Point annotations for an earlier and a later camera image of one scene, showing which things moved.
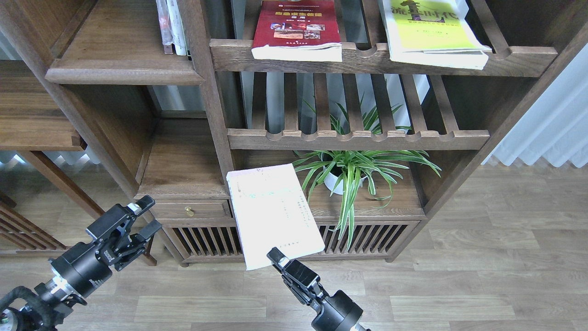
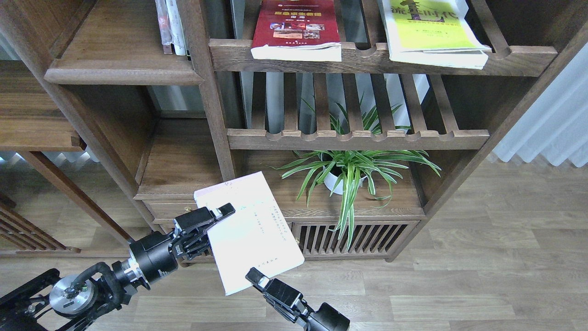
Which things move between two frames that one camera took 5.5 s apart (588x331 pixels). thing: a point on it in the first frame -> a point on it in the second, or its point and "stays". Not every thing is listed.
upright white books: x=171 y=27 stays
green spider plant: x=342 y=172 stays
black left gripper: x=81 y=269 -> x=154 y=256
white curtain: x=556 y=128 stays
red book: x=302 y=30 stays
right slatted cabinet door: x=371 y=239 stays
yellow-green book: x=433 y=33 stays
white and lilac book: x=271 y=211 -> x=255 y=236
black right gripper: x=339 y=313 -> x=276 y=289
